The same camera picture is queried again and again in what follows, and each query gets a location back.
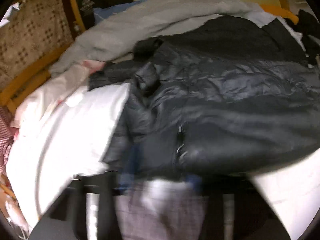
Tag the orange pillow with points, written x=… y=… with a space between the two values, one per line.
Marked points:
x=279 y=11

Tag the wooden bed frame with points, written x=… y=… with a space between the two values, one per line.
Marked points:
x=37 y=73

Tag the light grey fleece blanket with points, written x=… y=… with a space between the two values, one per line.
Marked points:
x=116 y=36

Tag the black puffer down jacket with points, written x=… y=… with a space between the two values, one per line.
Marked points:
x=228 y=97

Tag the pink white bedsheet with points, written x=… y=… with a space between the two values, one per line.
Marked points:
x=37 y=108

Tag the patterned beige hanging cloth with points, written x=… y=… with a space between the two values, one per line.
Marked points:
x=39 y=27

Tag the white pillow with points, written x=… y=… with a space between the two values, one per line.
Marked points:
x=72 y=141

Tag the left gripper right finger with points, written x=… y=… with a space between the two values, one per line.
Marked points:
x=236 y=210

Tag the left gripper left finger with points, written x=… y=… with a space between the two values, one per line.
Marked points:
x=66 y=217

